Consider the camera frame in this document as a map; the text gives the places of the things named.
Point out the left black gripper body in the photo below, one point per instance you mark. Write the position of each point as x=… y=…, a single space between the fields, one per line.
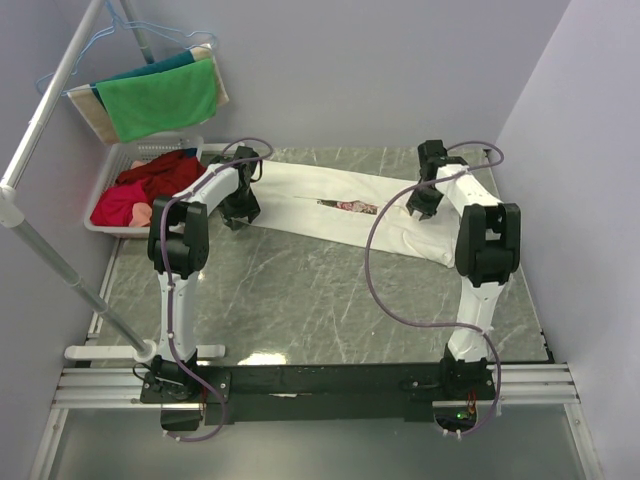
x=240 y=205

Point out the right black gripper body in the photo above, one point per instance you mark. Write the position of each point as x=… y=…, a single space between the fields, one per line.
x=425 y=200

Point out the white floral t shirt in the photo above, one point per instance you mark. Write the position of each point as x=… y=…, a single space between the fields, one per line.
x=341 y=206

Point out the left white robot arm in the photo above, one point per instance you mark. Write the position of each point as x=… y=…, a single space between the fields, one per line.
x=178 y=246

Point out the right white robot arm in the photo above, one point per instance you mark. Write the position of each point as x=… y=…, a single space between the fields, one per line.
x=487 y=249

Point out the dark red t shirt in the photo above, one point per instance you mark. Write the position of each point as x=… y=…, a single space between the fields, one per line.
x=166 y=175

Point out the pink t shirt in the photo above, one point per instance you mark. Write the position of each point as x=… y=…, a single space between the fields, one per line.
x=123 y=206

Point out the white plastic laundry basket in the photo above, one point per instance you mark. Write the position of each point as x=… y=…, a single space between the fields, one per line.
x=121 y=157

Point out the green towel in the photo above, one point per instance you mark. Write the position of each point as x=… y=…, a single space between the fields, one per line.
x=206 y=96

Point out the teal towel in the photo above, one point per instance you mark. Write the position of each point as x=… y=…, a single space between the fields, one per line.
x=150 y=67

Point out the beige towel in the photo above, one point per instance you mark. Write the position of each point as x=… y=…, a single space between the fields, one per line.
x=96 y=116

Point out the black base beam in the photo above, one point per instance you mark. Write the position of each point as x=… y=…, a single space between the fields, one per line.
x=266 y=393

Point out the aluminium rail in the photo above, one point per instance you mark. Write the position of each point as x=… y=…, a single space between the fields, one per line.
x=117 y=388

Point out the white clothes rack frame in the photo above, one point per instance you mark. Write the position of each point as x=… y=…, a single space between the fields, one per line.
x=40 y=314

